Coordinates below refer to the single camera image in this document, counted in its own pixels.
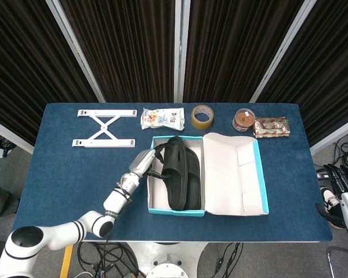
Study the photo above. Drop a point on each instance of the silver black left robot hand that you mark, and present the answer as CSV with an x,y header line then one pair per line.
x,y
142,162

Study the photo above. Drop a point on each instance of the black rubber slipper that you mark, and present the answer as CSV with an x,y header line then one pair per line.
x,y
175,173
195,185

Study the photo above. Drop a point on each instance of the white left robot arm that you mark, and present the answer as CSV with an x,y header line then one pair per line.
x,y
116,199

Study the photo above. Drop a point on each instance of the light blue shoe box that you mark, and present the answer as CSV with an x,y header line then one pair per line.
x,y
229,179

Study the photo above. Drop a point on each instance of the white black sneaker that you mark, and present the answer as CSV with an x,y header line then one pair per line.
x,y
329,199

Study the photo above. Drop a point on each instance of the black power strip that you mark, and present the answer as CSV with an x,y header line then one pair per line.
x,y
322,175

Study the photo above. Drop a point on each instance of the white snack bag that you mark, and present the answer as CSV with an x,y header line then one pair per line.
x,y
162,118

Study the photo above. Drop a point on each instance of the white folding laptop stand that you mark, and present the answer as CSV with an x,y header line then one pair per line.
x,y
103,127

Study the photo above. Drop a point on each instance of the brown packing tape roll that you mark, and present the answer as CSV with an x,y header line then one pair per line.
x,y
202,125

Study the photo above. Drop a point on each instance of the blue table cloth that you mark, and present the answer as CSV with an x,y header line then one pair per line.
x,y
220,228

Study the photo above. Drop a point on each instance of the round clear plastic container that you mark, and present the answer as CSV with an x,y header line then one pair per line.
x,y
243,118

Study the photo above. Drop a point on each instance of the dark ribbed partition panel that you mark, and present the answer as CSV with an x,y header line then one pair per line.
x,y
127,52
23,72
237,52
330,87

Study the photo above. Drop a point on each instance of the gold red snack package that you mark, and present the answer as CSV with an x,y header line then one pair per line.
x,y
272,127

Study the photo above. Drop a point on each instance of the yellow floor tape strip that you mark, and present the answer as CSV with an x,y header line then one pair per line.
x,y
66,260

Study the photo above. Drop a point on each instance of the grey metal chair frame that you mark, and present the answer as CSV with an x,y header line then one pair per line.
x,y
330,260

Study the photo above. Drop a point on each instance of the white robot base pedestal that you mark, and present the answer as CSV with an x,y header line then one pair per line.
x,y
168,252

